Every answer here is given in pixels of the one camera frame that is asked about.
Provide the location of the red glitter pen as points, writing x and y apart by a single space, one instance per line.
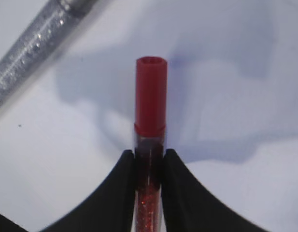
150 129

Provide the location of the silver glitter pen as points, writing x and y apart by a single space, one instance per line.
54 28

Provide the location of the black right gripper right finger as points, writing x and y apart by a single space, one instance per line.
260 195

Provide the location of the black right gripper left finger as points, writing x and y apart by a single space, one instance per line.
109 208

